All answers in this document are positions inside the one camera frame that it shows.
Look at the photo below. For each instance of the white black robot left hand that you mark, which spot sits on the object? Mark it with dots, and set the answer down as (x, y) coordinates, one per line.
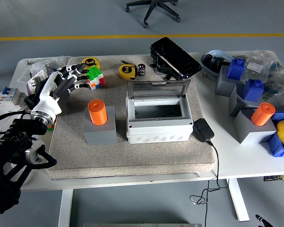
(48, 94)

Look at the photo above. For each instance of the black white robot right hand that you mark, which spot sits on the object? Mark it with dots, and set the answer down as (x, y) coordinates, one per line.
(262, 221)

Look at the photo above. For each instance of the orange cylinder battery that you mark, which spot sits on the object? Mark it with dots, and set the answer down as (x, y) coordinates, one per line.
(262, 114)
(98, 113)

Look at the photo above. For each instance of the smoky transparent hinged box lid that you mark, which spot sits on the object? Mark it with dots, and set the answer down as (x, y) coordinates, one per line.
(156, 88)

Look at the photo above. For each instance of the white electrical junction box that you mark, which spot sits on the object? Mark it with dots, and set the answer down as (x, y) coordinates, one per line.
(156, 132)

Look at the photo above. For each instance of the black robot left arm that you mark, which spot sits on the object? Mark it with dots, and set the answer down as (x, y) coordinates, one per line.
(14, 132)

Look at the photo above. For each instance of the black folded cloth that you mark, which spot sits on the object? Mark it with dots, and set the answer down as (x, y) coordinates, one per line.
(29, 101)

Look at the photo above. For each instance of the white table leg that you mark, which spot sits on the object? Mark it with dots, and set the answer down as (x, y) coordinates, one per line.
(65, 208)
(239, 201)

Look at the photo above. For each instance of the clear plastic bags with hardware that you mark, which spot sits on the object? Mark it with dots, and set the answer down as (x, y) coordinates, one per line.
(38, 65)

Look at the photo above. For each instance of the white blue circuit breaker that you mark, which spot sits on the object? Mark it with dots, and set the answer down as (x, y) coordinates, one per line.
(7, 97)

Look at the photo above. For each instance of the black table control panel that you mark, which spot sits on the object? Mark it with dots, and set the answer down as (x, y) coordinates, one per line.
(278, 177)

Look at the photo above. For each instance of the yellow black tape measure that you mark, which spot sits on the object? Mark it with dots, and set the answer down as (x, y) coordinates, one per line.
(91, 62)
(127, 71)

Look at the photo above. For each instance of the grey block with round hole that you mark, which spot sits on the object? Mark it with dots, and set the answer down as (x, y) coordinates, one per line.
(100, 134)

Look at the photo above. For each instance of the blue plastic bin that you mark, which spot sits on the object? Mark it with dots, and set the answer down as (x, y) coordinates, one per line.
(278, 146)

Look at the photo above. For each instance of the black cylindrical capacitor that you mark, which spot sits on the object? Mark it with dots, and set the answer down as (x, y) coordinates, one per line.
(141, 69)
(208, 59)
(216, 64)

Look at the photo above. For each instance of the grey-brown mat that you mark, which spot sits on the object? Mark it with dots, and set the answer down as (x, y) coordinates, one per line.
(132, 156)

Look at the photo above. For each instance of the black power adapter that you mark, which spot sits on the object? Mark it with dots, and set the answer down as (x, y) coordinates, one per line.
(203, 130)

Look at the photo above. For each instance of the blue bottle-shaped block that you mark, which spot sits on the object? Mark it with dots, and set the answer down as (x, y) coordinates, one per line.
(235, 69)
(252, 91)

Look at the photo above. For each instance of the black open tool case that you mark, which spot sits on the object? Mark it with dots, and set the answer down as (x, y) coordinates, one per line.
(177, 59)

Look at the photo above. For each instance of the black office chair base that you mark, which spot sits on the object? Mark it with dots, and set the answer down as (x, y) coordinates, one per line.
(153, 9)

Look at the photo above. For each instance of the clear bags of electronic parts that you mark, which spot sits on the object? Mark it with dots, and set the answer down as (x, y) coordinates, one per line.
(269, 71)

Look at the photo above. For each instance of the light blue bowl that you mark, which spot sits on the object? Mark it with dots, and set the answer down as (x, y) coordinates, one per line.
(217, 54)

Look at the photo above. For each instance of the white switch in purple package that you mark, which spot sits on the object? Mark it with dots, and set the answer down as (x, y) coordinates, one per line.
(34, 81)

